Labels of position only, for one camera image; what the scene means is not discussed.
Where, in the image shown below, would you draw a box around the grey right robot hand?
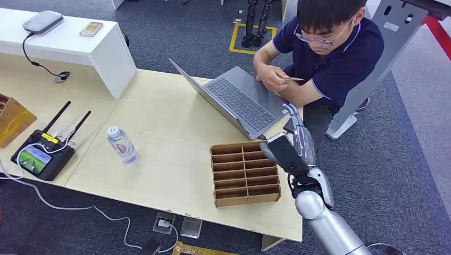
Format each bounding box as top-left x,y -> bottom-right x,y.
283,103 -> 317,166

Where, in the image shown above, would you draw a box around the person's right hand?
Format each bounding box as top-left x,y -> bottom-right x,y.
256,64 -> 291,94

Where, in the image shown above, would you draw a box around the person's glasses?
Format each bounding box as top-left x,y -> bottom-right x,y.
293,15 -> 354,48

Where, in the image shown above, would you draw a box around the person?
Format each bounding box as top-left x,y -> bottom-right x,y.
252,0 -> 386,152

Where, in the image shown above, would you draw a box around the wooden slotted card holder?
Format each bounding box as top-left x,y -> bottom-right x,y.
210,140 -> 282,208

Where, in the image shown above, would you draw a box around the small patterned card box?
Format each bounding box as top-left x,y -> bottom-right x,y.
79,21 -> 104,38

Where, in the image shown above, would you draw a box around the black external drive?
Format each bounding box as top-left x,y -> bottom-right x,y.
283,117 -> 296,135

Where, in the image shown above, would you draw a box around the grey open laptop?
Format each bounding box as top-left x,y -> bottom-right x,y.
168,58 -> 291,141

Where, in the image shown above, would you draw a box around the black robot leg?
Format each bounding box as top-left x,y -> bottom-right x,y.
241,0 -> 260,48
253,0 -> 275,48

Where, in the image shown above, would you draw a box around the yellow floor tape square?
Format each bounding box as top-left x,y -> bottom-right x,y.
229,23 -> 278,56

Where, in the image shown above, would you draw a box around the beige table leg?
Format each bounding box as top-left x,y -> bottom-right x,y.
261,234 -> 286,252

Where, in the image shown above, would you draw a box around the grey metal stand column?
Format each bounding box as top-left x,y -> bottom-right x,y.
325,0 -> 451,141

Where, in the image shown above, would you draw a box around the clear floor socket cover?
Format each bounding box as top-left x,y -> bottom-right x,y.
180,217 -> 203,240

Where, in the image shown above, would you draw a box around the yellow patterned floor plate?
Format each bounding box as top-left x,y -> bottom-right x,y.
172,241 -> 240,255

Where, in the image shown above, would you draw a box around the floor power socket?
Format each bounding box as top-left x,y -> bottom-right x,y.
152,211 -> 176,235

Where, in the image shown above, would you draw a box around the clear plastic water bottle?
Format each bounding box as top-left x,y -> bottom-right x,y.
107,126 -> 139,165

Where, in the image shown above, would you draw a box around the red strip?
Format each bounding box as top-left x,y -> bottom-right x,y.
421,15 -> 451,63

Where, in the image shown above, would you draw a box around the black power plug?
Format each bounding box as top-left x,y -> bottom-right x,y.
139,239 -> 163,255

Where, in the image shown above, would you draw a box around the white desk riser shelf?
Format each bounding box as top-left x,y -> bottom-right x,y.
0,7 -> 138,100

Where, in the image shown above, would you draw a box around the grey rounded flat device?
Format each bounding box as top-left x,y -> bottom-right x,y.
22,10 -> 65,35

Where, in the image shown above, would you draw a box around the black remote controller with antennas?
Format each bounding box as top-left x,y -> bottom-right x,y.
10,101 -> 93,182

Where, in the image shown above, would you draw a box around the wooden box with yellow tape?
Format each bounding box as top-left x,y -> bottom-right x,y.
0,93 -> 38,149

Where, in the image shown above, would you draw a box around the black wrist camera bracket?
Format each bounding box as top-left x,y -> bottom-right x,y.
266,133 -> 313,177

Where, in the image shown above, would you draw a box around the thin white looped cable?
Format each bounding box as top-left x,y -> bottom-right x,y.
366,243 -> 408,255

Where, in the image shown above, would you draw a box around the grey round cable grommet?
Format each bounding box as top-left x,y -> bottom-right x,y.
54,71 -> 72,84

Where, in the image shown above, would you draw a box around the black device cable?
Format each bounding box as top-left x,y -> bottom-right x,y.
22,32 -> 69,79

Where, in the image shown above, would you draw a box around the long white cable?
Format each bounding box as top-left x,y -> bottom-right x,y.
0,126 -> 179,254

